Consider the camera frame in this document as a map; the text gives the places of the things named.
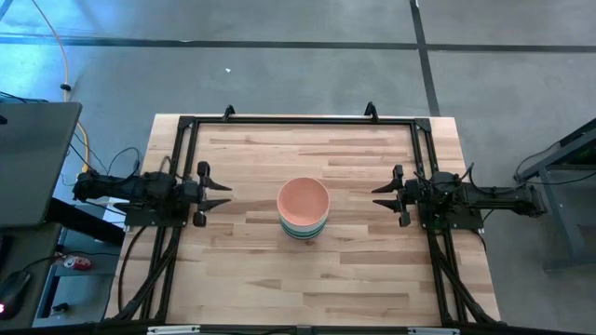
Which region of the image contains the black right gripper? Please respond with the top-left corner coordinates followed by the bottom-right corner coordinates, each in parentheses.
top-left (371, 164), bottom-right (423, 229)

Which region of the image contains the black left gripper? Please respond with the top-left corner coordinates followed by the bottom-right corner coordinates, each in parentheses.
top-left (179, 160), bottom-right (234, 229)

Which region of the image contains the peach bowl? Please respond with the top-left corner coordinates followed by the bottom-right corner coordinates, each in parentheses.
top-left (276, 176), bottom-right (332, 227)

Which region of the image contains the white bowl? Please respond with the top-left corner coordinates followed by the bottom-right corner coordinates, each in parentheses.
top-left (278, 213), bottom-right (330, 232)

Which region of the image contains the dark green bowl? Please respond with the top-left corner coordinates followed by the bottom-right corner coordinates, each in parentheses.
top-left (284, 227), bottom-right (324, 241)

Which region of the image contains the red and white gadget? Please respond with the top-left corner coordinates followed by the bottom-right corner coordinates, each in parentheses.
top-left (62, 254), bottom-right (93, 273)

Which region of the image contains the grey side table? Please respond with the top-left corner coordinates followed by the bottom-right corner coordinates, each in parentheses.
top-left (513, 118), bottom-right (596, 274)

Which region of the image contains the dark grey laptop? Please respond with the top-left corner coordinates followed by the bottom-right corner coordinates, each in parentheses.
top-left (0, 101), bottom-right (83, 230)

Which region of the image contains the black computer mouse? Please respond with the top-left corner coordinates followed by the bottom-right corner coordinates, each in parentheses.
top-left (0, 270), bottom-right (32, 322)

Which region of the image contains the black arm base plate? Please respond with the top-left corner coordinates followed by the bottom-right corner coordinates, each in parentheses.
top-left (124, 197), bottom-right (192, 229)
top-left (420, 204), bottom-right (486, 233)

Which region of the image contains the black aluminium table frame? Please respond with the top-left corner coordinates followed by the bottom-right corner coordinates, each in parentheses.
top-left (104, 114), bottom-right (502, 328)

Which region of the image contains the thick black floor cable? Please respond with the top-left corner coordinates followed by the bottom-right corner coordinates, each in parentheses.
top-left (116, 225), bottom-right (148, 314)

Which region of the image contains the black desk bracket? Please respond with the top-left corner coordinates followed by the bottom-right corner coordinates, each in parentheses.
top-left (44, 197), bottom-right (128, 248)

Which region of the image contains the silver mounting bracket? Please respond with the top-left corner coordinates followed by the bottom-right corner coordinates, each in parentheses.
top-left (147, 325), bottom-right (202, 335)
top-left (407, 327), bottom-right (461, 335)

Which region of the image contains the yellow cable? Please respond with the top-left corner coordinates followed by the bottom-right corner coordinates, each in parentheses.
top-left (31, 0), bottom-right (92, 176)

